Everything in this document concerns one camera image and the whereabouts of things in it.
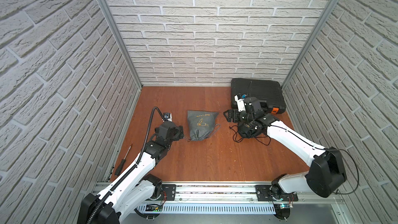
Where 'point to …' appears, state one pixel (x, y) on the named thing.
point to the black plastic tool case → (269, 93)
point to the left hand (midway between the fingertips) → (175, 124)
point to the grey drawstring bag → (201, 124)
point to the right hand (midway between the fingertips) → (232, 112)
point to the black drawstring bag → (249, 130)
